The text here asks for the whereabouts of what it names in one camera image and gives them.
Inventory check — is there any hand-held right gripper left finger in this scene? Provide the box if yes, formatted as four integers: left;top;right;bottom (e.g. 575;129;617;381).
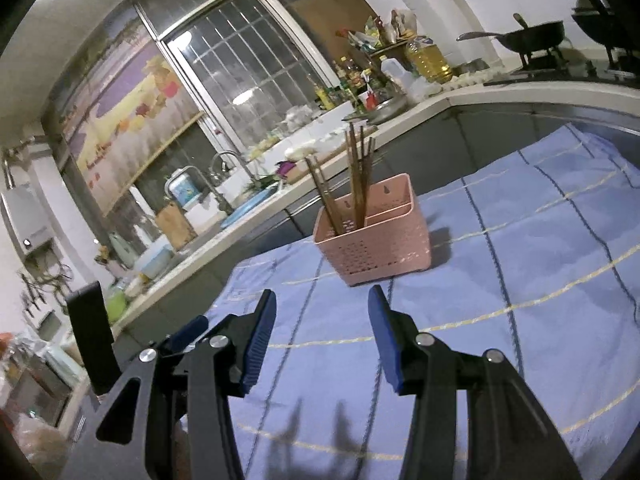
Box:
60;289;278;480

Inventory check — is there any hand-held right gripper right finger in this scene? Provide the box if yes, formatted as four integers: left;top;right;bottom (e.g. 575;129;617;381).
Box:
367;285;583;480

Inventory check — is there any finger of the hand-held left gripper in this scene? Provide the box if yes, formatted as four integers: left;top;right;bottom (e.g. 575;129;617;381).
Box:
66;282;122;396
167;316;210;358

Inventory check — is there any pink perforated plastic basket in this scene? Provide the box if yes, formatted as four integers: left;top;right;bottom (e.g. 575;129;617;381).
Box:
312;173;432;288

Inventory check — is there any bundle of brown wooden chopsticks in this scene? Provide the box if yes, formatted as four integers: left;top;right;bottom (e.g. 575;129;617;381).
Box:
304;121;377;237

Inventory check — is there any light blue plastic tub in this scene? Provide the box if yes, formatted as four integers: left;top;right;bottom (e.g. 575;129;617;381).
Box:
137;242;173;278

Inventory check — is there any pale green kettle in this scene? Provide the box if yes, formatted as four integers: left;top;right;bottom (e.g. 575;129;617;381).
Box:
107;232;136;268

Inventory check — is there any brown wooden cutting board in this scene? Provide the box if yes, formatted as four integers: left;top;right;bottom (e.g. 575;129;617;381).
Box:
154;201;198;251

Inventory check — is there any white water heater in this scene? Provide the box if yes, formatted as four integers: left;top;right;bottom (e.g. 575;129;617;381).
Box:
0;185;56;261

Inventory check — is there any metal faucet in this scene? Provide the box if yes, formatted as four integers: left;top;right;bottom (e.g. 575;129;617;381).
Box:
207;150;251;186
182;165;235;216

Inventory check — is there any white blue water filter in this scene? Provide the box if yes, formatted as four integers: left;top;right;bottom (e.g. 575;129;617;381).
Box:
164;167;201;211

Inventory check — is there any blue checked cloth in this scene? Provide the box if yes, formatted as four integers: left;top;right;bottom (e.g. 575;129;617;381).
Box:
202;122;640;480

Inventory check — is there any long wooden chopping board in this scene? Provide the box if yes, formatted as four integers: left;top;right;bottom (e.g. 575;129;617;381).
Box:
285;125;381;181

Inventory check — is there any metal basin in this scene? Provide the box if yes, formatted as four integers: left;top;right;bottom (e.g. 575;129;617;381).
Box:
367;97;408;122

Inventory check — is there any row of condiment bottles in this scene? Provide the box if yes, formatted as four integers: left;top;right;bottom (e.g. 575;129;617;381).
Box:
315;57;391;111

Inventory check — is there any barred kitchen window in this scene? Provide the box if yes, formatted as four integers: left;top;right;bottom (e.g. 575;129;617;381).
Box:
160;0;346;161

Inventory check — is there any row of white eggs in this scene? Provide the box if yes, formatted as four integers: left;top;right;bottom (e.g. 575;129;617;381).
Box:
440;72;493;91

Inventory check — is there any white plastic jug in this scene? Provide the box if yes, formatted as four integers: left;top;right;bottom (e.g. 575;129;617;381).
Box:
380;55;406;82

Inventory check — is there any large yellow oil bottle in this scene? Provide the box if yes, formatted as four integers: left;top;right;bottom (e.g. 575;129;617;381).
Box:
405;36;453;83

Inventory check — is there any white kitchen counter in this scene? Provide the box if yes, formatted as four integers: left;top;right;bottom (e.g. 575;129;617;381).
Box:
112;80;640;341

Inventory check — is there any gas stove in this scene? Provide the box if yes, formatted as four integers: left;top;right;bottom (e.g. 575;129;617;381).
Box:
485;45;640;86

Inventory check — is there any black wok with ladle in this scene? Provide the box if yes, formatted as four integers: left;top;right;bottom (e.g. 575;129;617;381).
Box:
456;14;566;53

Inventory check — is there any landscape wall picture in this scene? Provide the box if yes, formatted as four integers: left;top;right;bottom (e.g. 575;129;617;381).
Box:
55;10;216;216

